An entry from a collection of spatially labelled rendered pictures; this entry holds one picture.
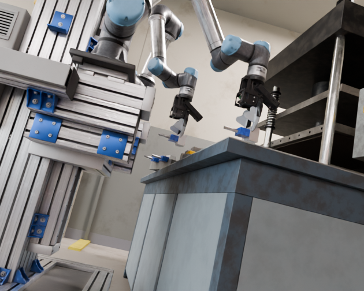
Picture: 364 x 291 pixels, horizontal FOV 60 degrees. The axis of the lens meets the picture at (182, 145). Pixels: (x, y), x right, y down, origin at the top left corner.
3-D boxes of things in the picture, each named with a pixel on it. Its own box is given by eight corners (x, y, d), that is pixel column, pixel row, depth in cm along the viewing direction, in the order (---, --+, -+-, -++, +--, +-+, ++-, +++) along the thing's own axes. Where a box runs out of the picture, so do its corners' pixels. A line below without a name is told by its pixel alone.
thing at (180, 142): (158, 138, 147) (160, 127, 148) (156, 140, 152) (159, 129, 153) (184, 145, 150) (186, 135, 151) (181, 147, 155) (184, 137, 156)
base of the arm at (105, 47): (82, 54, 107) (91, 29, 109) (89, 72, 122) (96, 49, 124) (125, 66, 109) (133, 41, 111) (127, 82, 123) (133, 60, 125)
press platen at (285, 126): (341, 90, 185) (342, 82, 186) (255, 128, 290) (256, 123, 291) (434, 123, 198) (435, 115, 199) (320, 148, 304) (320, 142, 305)
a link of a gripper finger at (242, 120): (231, 130, 122) (237, 107, 122) (244, 134, 123) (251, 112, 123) (234, 130, 119) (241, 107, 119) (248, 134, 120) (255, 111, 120)
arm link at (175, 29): (120, 93, 175) (159, 7, 178) (137, 104, 187) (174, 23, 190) (133, 97, 167) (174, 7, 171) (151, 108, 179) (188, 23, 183)
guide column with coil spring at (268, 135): (247, 248, 228) (275, 85, 255) (244, 247, 234) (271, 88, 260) (253, 249, 229) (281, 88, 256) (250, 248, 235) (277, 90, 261)
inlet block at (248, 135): (225, 133, 112) (227, 118, 113) (219, 135, 117) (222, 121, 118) (257, 142, 115) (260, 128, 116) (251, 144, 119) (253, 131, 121)
